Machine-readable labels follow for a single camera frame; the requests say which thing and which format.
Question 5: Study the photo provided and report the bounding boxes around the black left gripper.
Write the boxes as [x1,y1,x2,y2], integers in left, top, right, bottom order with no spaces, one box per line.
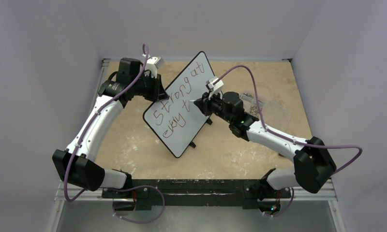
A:
[131,72,168,102]

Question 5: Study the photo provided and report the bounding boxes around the white whiteboard black frame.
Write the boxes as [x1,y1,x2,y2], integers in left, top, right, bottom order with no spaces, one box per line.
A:
[143,51,215,158]

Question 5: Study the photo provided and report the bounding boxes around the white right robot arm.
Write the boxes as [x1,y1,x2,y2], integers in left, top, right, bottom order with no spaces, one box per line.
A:
[190,92,337,197]

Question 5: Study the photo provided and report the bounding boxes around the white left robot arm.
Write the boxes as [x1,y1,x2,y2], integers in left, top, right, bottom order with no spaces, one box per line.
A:
[52,57,168,198]

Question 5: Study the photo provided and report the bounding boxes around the clear plastic screw box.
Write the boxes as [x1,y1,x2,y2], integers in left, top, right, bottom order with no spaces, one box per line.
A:
[239,91,292,131]

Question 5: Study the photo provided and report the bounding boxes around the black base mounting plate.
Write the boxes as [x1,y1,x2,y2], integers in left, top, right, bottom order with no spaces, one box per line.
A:
[102,179,291,210]

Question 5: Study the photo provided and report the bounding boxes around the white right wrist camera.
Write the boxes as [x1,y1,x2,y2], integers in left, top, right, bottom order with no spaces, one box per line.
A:
[206,76,224,100]

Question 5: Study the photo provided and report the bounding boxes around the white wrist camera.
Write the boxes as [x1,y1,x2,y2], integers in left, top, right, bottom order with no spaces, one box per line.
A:
[206,76,224,100]
[144,57,164,78]

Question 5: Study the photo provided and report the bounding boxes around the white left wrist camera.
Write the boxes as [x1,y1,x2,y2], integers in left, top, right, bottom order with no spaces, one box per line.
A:
[144,57,164,78]

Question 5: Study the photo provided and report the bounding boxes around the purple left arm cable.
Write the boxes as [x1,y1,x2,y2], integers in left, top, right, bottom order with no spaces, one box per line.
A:
[63,43,165,224]

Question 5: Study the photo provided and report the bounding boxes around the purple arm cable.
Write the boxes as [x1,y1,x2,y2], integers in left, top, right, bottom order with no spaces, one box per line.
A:
[63,43,165,224]
[214,65,363,218]

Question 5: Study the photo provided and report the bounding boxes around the aluminium extrusion rail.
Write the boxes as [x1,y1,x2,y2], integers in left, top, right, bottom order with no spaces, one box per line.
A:
[54,180,338,201]

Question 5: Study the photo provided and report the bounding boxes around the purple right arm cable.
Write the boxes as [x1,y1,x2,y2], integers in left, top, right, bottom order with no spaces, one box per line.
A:
[214,65,363,218]

